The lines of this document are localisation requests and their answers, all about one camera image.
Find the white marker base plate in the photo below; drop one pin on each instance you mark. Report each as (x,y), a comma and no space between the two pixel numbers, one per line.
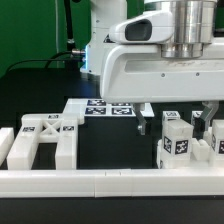
(98,108)

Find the white fence wall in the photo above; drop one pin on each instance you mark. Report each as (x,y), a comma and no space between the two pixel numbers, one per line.
(111,183)
(6,141)

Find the white left fence wall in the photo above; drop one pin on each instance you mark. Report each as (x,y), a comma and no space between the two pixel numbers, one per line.
(6,141)

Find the white front fence wall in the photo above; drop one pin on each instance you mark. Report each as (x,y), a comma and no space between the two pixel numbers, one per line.
(111,183)

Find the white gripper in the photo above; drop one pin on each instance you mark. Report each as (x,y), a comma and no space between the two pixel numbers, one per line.
(163,56)

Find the white chair seat part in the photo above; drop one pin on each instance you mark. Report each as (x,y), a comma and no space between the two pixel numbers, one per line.
(199,156)

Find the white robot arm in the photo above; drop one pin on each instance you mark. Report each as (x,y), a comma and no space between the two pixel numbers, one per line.
(106,13)

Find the white chair back frame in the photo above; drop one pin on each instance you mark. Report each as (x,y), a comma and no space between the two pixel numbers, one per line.
(36,129)

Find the white tagged cube right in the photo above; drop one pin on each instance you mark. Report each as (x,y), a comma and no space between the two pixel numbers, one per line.
(196,118)

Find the white tagged cube left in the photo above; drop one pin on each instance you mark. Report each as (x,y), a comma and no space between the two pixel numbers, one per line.
(170,115)

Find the white tagged cube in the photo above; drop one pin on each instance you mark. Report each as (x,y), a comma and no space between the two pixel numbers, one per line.
(170,115)
(196,118)

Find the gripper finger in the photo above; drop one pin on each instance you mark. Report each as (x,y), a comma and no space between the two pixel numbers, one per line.
(210,109)

